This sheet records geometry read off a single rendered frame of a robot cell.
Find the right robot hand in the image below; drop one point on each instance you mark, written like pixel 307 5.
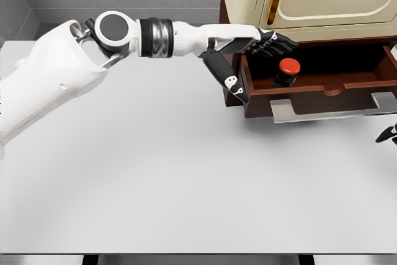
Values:
pixel 387 134

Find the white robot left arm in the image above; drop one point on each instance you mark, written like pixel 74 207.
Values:
pixel 49 85

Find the red button black switch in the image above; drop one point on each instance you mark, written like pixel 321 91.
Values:
pixel 289 66

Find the brown wooden drawer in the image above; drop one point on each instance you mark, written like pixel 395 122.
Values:
pixel 313 99

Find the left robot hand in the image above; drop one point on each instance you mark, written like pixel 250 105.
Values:
pixel 239 40

